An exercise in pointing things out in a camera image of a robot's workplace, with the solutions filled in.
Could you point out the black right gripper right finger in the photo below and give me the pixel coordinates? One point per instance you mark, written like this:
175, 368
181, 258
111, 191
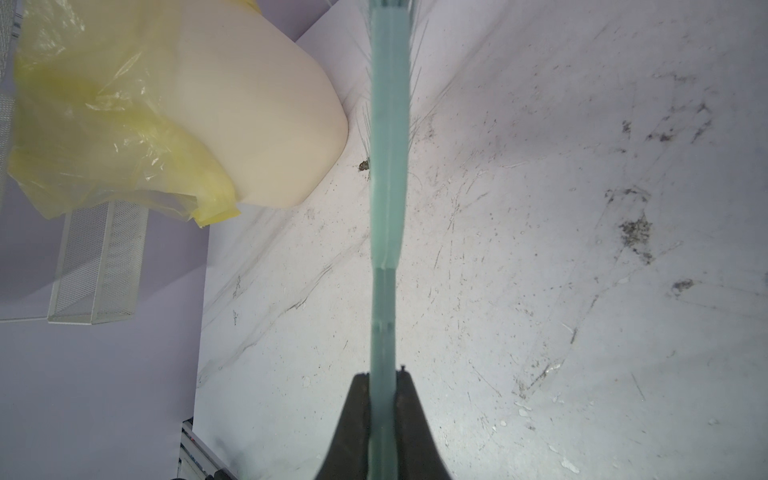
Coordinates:
418, 456

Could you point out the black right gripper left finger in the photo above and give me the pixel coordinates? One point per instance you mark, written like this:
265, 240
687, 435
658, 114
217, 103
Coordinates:
347, 456

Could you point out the green hand brush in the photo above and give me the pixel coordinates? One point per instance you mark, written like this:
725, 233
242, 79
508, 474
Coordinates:
391, 25

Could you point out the white mesh two-tier shelf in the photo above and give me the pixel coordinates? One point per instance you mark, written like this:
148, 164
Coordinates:
96, 264

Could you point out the yellow lined trash bin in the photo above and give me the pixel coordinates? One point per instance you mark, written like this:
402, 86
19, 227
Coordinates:
189, 108

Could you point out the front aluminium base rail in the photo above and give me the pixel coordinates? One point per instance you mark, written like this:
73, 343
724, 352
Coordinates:
196, 460

